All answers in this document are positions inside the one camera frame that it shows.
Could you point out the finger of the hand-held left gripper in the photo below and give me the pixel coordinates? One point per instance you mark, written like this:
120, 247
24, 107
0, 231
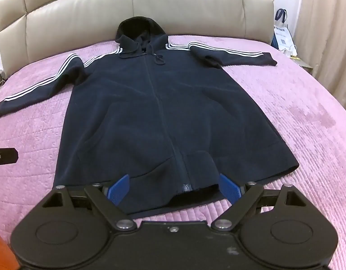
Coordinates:
5, 157

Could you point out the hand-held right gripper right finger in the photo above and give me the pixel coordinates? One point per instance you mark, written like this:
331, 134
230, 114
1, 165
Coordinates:
230, 189

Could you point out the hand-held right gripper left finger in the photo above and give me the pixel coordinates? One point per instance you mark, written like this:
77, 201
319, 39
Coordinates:
119, 189

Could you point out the dark navy striped hoodie jacket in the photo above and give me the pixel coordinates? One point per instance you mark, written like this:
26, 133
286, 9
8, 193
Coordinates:
147, 104

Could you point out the pink quilted bed cover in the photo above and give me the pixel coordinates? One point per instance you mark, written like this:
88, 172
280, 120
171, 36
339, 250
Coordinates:
288, 112

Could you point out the brown wooden board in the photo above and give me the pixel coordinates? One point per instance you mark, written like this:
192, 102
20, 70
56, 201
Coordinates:
3, 253

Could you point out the bedside table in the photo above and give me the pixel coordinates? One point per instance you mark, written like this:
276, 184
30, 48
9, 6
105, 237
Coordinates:
306, 64

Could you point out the white and blue shopping bag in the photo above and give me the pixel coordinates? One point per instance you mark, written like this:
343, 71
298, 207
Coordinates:
282, 38

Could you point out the beige leather headboard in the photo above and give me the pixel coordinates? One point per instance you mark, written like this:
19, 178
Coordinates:
77, 14

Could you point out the cream curtain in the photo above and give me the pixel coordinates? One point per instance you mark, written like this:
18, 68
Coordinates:
324, 33

